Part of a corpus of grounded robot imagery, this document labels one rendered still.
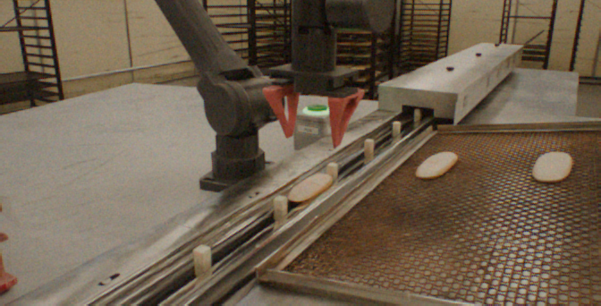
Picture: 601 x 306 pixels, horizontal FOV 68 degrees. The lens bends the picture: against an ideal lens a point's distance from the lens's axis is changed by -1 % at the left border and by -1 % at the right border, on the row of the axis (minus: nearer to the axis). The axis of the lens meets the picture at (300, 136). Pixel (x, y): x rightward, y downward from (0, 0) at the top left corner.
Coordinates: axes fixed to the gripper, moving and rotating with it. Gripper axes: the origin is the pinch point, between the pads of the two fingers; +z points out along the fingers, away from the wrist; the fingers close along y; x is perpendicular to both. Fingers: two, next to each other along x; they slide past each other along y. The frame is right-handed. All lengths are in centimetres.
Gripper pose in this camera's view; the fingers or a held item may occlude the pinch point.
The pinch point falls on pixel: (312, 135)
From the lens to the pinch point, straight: 61.4
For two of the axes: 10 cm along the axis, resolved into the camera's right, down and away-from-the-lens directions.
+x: 5.2, -2.5, 8.2
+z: -0.1, 9.5, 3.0
